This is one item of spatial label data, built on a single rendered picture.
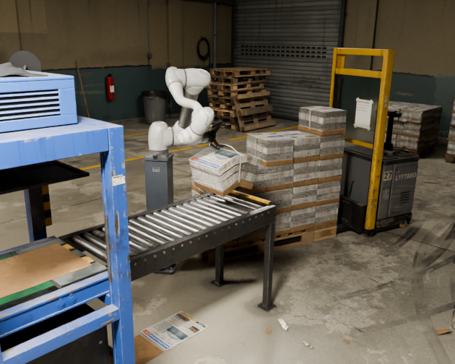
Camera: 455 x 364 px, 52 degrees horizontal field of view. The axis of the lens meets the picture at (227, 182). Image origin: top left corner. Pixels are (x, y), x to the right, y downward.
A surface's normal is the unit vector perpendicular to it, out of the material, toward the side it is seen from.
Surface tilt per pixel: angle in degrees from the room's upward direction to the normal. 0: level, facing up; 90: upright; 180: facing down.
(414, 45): 90
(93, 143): 90
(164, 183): 90
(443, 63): 90
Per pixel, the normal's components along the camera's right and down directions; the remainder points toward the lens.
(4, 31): 0.72, 0.22
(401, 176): 0.47, 0.26
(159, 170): -0.13, 0.29
